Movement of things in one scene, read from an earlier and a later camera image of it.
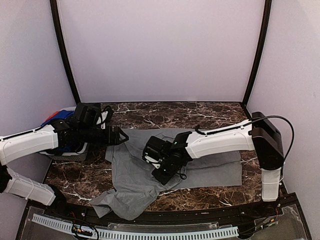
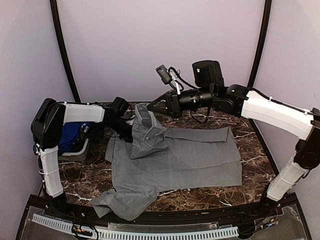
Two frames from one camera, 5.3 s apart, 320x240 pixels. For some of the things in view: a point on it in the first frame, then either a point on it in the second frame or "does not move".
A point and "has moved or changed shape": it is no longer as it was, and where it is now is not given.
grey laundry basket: (78, 157) does not move
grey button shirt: (137, 187) has moved or changed shape
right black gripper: (163, 179) → (173, 107)
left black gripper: (113, 140) → (128, 138)
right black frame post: (266, 20) does not move
